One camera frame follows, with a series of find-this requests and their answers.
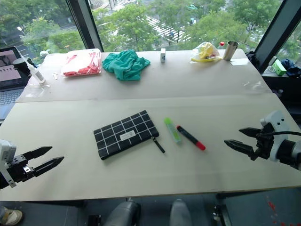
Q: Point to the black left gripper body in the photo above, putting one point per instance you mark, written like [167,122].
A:
[20,168]

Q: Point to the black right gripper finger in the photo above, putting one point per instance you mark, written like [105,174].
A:
[241,146]
[251,131]

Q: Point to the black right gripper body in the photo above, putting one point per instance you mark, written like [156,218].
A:
[264,146]

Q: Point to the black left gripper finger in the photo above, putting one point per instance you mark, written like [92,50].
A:
[37,152]
[49,164]

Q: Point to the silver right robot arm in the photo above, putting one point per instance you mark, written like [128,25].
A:
[288,153]

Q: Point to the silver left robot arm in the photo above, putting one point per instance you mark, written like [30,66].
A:
[2,181]

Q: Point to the black white grid pencil case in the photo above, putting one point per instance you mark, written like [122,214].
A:
[122,134]

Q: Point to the clear plastic film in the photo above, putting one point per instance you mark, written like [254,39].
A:
[255,87]

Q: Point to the white shoe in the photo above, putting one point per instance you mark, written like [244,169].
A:
[11,216]

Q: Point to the red black marker pen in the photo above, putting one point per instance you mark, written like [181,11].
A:
[190,137]

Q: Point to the green highlighter pen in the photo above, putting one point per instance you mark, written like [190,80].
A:
[173,131]

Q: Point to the green white box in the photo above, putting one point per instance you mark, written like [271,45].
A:
[279,67]

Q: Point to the white paper card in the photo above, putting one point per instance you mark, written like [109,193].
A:
[239,62]

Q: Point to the dark blue bag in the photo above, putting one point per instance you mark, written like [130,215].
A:
[291,65]

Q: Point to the white squeeze bottle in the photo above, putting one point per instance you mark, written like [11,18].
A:
[37,74]

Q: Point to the small white clip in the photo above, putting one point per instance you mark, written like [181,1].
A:
[55,75]

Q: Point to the grey laptop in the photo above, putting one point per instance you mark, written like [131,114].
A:
[10,77]

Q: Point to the metal cup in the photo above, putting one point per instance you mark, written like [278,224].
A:
[230,50]

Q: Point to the yellow plastic bag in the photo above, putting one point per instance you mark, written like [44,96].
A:
[207,53]

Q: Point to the red cloth in plastic bag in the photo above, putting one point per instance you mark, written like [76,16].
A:
[81,63]

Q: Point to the small white box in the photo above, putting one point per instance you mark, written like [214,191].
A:
[163,56]

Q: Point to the teal green crumpled cloth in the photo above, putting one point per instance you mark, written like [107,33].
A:
[124,66]

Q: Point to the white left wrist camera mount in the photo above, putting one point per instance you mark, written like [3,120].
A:
[5,150]

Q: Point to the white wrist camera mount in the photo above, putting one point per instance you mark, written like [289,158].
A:
[5,150]
[277,122]

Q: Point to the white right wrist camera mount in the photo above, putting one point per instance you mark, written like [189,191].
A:
[277,122]

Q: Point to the dark window frame post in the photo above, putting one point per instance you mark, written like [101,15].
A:
[84,23]
[275,30]

